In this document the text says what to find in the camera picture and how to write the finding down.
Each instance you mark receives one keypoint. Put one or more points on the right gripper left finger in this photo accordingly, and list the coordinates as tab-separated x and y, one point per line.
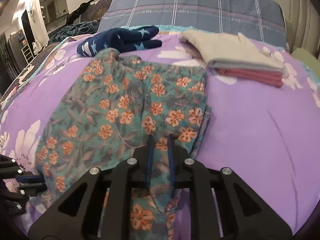
98	205

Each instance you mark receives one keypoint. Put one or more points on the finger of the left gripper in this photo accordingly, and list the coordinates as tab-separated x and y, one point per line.
32	189
30	179

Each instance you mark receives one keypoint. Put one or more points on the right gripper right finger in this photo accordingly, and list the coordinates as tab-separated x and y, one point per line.
222	205

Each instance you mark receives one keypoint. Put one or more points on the teal floral shirt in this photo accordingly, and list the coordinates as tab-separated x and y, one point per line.
111	109

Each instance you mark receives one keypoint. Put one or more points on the purple floral bedsheet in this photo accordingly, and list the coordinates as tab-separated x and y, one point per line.
269	136

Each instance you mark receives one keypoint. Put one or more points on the white ladder shelf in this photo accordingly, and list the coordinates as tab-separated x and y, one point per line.
27	54

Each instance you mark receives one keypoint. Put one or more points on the white cat figurine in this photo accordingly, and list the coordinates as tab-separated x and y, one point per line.
36	47

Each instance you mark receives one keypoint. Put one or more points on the navy star fleece garment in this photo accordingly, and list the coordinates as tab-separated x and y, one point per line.
122	39

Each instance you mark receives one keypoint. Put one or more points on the folded pink garment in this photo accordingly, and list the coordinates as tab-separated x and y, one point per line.
272	78

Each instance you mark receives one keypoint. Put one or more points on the teal fuzzy blanket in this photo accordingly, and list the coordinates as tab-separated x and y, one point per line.
82	28

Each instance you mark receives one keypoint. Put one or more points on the folded beige garment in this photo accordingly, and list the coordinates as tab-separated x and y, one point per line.
229	51

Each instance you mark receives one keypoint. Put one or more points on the black garment on headboard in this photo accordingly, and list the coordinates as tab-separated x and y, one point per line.
74	17

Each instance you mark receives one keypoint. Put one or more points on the green pillow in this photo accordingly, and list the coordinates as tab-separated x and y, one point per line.
308	59

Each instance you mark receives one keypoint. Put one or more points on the dark floral pillow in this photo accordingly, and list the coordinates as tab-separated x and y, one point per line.
95	10

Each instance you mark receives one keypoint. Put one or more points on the blue plaid pillow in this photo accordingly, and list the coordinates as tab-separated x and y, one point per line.
261	20

